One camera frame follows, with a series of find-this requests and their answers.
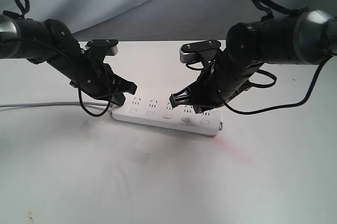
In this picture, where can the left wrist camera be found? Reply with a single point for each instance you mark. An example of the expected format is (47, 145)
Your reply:
(109, 45)

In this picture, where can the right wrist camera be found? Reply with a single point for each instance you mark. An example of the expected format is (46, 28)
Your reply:
(199, 51)

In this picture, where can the white five-outlet power strip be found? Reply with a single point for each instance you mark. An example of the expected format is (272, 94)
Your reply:
(158, 112)

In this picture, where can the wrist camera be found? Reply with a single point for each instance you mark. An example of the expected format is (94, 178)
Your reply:
(199, 51)
(109, 45)

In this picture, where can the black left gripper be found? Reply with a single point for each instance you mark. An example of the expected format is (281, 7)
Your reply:
(95, 77)

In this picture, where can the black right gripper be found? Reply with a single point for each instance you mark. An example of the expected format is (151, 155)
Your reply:
(218, 83)

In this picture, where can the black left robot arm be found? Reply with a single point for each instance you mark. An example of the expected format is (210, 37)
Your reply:
(52, 42)

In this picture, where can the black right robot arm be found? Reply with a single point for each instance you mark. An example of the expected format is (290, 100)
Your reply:
(282, 36)

